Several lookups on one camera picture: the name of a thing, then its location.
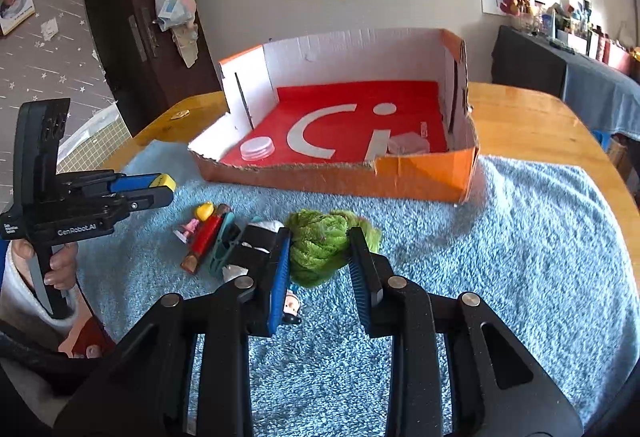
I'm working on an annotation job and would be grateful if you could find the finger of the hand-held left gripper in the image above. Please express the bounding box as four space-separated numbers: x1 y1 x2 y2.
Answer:
59 170 163 198
67 190 175 220

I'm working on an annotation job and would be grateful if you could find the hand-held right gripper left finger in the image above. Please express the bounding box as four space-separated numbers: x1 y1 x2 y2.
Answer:
52 227 293 437

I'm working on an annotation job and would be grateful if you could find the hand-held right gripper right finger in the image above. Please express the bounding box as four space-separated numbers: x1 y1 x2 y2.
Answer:
347 227 586 437

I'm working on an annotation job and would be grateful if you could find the black and white toy figure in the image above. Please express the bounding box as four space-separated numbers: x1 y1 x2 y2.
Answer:
280 292 302 325

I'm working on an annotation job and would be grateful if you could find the black and white sock roll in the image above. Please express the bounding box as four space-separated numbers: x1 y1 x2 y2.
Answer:
222 219 286 283

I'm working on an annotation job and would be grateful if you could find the green knitted scrubber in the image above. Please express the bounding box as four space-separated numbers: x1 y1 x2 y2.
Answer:
285 209 351 289
345 213 383 253

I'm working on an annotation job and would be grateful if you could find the pink toy figure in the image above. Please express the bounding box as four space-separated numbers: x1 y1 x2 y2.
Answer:
173 218 198 244

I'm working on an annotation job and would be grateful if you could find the red and brown stick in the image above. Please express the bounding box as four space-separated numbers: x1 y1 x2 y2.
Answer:
181 204 231 275

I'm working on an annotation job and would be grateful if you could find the teal plastic clip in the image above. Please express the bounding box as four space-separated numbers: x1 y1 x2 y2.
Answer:
209 212 251 275

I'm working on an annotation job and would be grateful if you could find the orange cardboard box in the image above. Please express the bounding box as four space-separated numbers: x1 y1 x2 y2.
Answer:
187 28 481 205

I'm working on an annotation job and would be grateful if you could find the person's left forearm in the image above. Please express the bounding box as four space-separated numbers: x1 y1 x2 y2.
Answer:
0 247 83 333

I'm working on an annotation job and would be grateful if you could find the person's left hand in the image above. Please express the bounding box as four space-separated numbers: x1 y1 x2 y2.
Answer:
10 239 79 293

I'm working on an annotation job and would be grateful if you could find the white grid mat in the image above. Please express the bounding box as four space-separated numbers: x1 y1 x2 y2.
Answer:
55 104 133 178

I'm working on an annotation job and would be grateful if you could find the blue towel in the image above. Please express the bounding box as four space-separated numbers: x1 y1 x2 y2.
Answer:
75 139 626 437

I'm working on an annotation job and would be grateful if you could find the clear round plastic lid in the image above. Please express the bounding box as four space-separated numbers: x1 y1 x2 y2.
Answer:
240 135 275 161

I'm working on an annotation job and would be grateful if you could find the clear plastic container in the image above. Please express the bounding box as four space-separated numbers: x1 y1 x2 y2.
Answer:
387 132 431 155

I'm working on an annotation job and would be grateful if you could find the hanging beige paper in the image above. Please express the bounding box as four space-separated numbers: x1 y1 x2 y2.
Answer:
170 24 201 68

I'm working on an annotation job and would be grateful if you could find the red patterned clothing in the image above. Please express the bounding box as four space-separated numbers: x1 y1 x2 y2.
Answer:
57 314 118 360

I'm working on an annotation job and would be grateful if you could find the picture book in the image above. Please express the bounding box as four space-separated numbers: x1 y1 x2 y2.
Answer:
0 0 37 36

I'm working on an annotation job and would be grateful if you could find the red paper bag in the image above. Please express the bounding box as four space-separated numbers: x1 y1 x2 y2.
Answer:
218 79 449 168

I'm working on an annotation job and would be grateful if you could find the plastic bag with pink plush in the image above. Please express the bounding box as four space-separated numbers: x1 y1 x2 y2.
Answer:
154 0 198 32

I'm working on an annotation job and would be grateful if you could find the side table with grey cloth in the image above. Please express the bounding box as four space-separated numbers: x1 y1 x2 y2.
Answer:
491 24 640 142

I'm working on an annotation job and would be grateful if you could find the row of bottles and boxes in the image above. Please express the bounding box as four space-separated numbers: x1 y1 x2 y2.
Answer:
520 0 640 78

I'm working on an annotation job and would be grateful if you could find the metal door handle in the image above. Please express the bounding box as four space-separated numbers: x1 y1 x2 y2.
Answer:
127 14 161 62

